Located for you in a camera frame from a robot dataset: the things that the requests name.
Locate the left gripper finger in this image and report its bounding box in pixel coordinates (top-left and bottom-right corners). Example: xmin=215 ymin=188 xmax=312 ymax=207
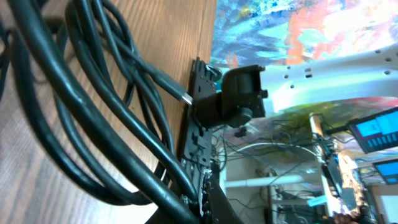
xmin=201 ymin=172 xmax=243 ymax=224

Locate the black USB cable long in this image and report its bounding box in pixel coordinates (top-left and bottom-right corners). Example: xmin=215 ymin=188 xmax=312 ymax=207
xmin=8 ymin=1 xmax=199 ymax=223

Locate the black USB cable short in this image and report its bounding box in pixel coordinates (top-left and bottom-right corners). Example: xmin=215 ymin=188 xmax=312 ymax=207
xmin=29 ymin=1 xmax=198 ymax=208

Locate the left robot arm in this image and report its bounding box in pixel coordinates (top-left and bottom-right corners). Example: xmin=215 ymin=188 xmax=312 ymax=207
xmin=193 ymin=44 xmax=397 ymax=128

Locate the computer monitor blue screen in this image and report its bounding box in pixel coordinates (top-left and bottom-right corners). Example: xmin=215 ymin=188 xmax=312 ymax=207
xmin=347 ymin=107 xmax=397 ymax=154

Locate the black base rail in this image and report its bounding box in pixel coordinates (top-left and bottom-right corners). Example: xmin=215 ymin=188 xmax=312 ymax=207
xmin=178 ymin=57 xmax=216 ymax=198

